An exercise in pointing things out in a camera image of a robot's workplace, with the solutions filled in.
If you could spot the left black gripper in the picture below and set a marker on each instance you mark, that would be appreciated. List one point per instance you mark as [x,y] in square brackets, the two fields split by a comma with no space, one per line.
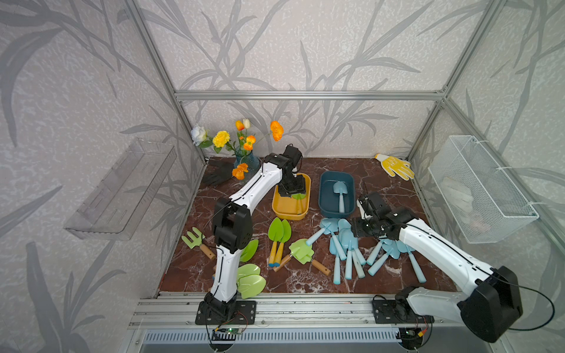
[299,189]

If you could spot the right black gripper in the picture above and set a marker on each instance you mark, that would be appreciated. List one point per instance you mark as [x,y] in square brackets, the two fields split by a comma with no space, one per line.
[356,229]

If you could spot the green pointed shovel yellow handle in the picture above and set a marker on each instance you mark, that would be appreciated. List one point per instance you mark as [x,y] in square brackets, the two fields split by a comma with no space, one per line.
[275,234]

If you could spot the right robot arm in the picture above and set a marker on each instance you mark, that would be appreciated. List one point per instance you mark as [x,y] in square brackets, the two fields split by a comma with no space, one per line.
[487,302]

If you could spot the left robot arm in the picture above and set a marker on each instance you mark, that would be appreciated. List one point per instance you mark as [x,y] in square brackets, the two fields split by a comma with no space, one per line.
[232,221]

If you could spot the yellow storage box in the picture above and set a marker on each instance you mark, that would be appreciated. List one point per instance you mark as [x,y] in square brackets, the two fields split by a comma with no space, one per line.
[290,208]

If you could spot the dark teal storage box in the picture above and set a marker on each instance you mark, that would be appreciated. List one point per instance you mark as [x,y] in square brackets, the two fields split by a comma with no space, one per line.
[328,200]

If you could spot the glass vase with flowers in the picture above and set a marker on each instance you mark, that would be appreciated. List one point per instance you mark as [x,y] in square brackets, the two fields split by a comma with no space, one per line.
[241,145]

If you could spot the yellow white work glove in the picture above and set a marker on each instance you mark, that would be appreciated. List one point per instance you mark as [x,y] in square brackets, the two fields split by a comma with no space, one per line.
[395,167]

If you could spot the green shovel front upper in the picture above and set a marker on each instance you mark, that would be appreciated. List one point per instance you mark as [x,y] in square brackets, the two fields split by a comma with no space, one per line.
[247,270]

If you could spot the green hand rake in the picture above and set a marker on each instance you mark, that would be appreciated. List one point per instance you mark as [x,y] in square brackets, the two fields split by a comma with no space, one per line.
[194,239]

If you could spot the green shovel front lower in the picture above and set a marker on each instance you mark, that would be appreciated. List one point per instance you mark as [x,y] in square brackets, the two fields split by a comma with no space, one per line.
[250,286]

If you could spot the green square shovel wooden handle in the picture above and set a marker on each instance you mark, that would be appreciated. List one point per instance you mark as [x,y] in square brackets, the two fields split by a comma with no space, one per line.
[320,267]

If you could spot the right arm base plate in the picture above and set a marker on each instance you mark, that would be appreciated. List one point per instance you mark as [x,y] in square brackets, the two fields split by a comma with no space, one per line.
[390,311]

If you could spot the white wire mesh basket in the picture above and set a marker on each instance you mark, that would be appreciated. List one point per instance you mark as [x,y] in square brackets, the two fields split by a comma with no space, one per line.
[485,202]

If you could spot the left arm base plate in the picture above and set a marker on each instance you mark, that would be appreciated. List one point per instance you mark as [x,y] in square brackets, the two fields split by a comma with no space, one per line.
[238,312]

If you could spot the clear acrylic wall shelf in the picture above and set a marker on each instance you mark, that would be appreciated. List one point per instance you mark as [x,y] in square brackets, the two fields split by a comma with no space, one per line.
[113,211]

